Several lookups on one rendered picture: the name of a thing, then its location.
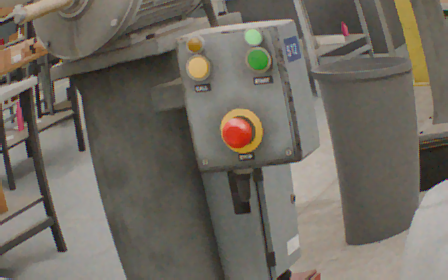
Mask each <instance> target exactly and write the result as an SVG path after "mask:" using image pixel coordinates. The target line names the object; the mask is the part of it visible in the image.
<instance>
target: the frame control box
mask: <svg viewBox="0 0 448 280"><path fill-rule="evenodd" d="M250 27H257V28H259V29H260V30H261V31H262V33H263V42H262V43H260V44H259V45H257V46H251V45H249V44H248V43H246V41H245V39H244V32H245V30H246V29H248V28H250ZM192 35H198V36H200V37H203V39H204V41H205V48H204V50H203V51H202V52H200V53H197V54H194V53H189V52H188V51H187V47H186V42H187V40H188V38H189V37H190V36H192ZM175 44H176V48H177V52H176V53H177V58H178V63H179V68H180V73H181V83H182V89H183V94H184V99H185V105H186V110H187V116H188V121H189V127H190V132H191V138H192V144H193V149H194V154H195V160H197V166H198V171H199V172H200V173H211V172H222V171H231V170H234V172H235V173H236V178H237V184H238V190H239V195H240V198H241V200H242V201H243V202H248V201H249V200H250V198H251V190H250V178H251V172H252V171H253V169H252V168H261V167H271V165H280V164H289V163H299V162H302V161H303V160H304V159H305V157H307V156H308V155H309V154H311V153H312V152H314V151H315V150H316V149H318V148H319V146H320V135H319V129H318V124H317V118H316V112H315V107H314V101H313V95H312V92H311V90H310V84H309V78H308V73H307V67H306V65H305V62H304V57H303V51H302V47H301V46H300V41H299V36H298V31H297V30H296V26H295V22H294V21H293V20H286V19H285V20H279V21H276V20H273V21H267V22H264V21H261V22H254V23H243V24H236V25H230V26H224V27H213V28H206V29H201V30H197V31H194V32H191V33H188V34H185V35H182V36H180V37H177V38H176V39H175ZM254 50H262V51H264V52H265V53H266V54H267V56H268V59H269V62H268V65H267V67H266V68H264V69H262V70H255V69H253V68H252V67H251V66H250V64H249V62H248V56H249V54H250V52H251V51H254ZM196 57H201V58H203V59H204V60H205V61H206V62H207V64H208V73H207V75H206V76H204V77H202V78H195V77H193V76H192V75H191V74H190V72H189V68H188V67H189V63H190V61H191V60H192V59H193V58H196ZM234 118H241V119H243V120H245V121H246V122H247V124H248V125H249V127H251V129H252V139H251V142H249V143H248V144H247V145H246V146H244V147H243V148H239V149H236V148H231V147H229V146H228V145H227V144H226V143H225V141H224V138H223V135H222V131H223V127H224V125H225V124H226V122H227V121H229V120H230V119H234Z"/></svg>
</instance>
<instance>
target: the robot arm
mask: <svg viewBox="0 0 448 280"><path fill-rule="evenodd" d="M29 1H30V0H0V8H2V7H3V8H5V7H6V8H8V7H9V8H10V7H14V6H16V5H21V4H23V3H26V2H29ZM399 271H400V273H399V280H448V180H446V181H444V182H442V183H440V184H438V185H437V186H435V187H433V188H432V189H430V190H429V191H428V192H427V193H426V195H425V196H424V198H423V200H422V203H421V205H420V206H419V208H418V209H417V211H416V212H415V215H414V217H413V220H412V223H411V225H410V229H409V233H408V236H407V239H406V243H405V246H404V251H403V254H402V259H401V265H400V270H399Z"/></svg>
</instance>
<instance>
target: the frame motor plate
mask: <svg viewBox="0 0 448 280"><path fill-rule="evenodd" d="M206 17H207V16H205V17H200V18H195V19H194V23H191V24H188V25H185V26H182V27H178V28H175V29H172V30H169V31H166V32H163V33H160V34H158V35H156V34H155V33H154V34H148V35H147V36H146V37H145V38H146V39H145V40H143V41H140V42H137V43H134V44H132V45H129V46H127V47H123V48H117V49H115V50H112V51H107V52H103V53H101V54H96V55H91V56H90V57H86V58H81V59H79V60H76V61H72V62H67V63H66V64H63V59H62V60H61V61H62V62H60V63H59V64H58V65H55V66H53V67H51V74H52V75H51V78H52V81H53V82H56V81H59V80H60V79H65V78H70V77H73V76H75V75H79V74H84V73H88V72H89V71H95V70H100V69H102V68H105V67H111V66H116V65H117V64H122V63H128V62H131V61H134V60H140V59H147V58H148V57H152V56H158V55H161V54H164V53H167V52H169V51H172V50H174V49H176V44H175V39H176V38H177V37H180V36H182V35H185V34H188V33H191V32H194V31H197V30H201V29H206V28H210V25H209V21H207V20H208V19H207V18H206ZM216 17H217V20H218V21H219V22H218V23H219V26H220V27H224V26H230V25H236V24H243V21H242V16H241V13H240V12H235V13H229V14H227V13H226V11H219V12H218V15H216Z"/></svg>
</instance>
